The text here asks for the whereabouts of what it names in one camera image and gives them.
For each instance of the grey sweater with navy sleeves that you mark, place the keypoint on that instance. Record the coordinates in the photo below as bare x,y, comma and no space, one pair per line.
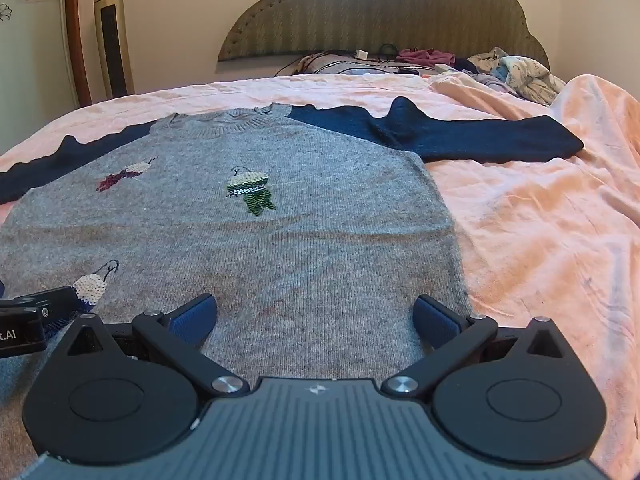
280,230

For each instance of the brown wooden door frame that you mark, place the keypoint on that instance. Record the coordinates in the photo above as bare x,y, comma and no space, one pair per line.
75,35

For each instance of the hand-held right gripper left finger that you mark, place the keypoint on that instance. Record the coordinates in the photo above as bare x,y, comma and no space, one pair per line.
192,317

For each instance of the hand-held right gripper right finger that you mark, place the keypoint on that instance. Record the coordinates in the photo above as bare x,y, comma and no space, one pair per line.
436,321

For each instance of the pale blue floral cloth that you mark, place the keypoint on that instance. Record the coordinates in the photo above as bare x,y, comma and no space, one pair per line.
530,80

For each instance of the pink blanket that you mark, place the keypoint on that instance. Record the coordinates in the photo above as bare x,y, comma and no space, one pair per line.
525,220

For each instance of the magenta cloth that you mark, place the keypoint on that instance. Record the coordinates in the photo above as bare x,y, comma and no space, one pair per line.
425,57

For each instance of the grey striped pillow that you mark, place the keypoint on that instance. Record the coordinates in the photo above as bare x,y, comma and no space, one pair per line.
345,66

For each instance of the olive padded headboard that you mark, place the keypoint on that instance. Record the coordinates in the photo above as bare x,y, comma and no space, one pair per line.
380,5

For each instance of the gold tower heater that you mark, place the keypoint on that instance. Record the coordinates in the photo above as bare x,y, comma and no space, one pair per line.
112,45

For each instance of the beige patterned cloth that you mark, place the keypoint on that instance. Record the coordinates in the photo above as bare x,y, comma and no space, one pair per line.
487,62

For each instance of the flower-patterned sliding door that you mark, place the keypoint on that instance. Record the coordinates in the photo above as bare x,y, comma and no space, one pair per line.
30,60

